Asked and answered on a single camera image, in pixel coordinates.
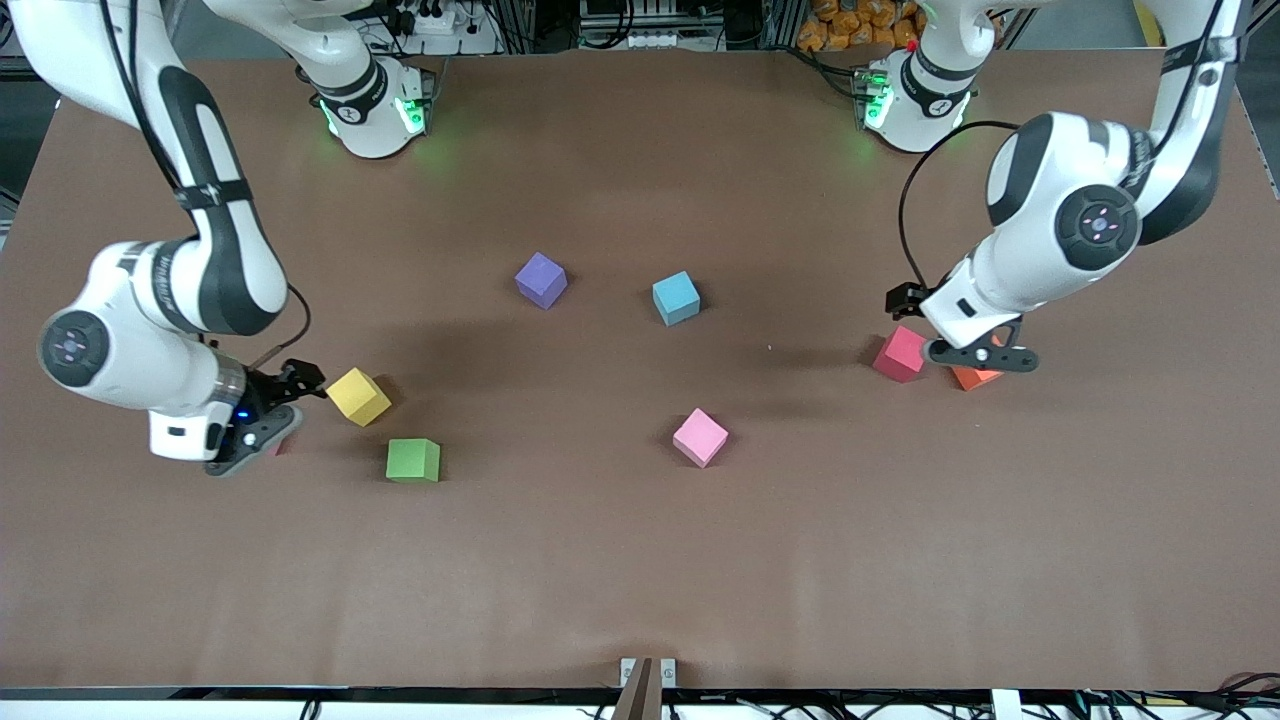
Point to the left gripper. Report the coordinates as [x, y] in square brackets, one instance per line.
[908, 298]

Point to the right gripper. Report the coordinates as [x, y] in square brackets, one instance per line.
[268, 392]

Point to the red foam block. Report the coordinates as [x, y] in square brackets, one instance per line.
[898, 354]

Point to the pale pink foam block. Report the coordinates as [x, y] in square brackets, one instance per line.
[283, 446]

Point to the yellow foam block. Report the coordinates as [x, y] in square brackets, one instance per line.
[358, 396]

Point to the green foam block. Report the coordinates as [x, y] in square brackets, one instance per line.
[412, 460]

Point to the blue foam block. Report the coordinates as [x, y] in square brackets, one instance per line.
[677, 299]

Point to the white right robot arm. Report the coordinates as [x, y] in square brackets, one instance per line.
[130, 290]

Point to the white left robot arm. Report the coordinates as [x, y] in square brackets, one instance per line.
[1060, 180]

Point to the orange foam block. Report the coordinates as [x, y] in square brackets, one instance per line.
[972, 379]

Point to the bright pink foam block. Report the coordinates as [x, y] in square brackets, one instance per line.
[700, 437]

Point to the bag of orange items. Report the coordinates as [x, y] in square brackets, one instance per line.
[850, 25]

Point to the purple foam block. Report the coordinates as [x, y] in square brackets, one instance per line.
[541, 281]

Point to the brown table mat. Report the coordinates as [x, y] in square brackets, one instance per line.
[640, 560]

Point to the long white power strip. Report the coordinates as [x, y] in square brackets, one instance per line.
[640, 40]

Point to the white power strip with plugs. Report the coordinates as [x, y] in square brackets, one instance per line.
[445, 20]

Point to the grey bracket with brown post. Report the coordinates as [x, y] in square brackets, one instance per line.
[647, 685]

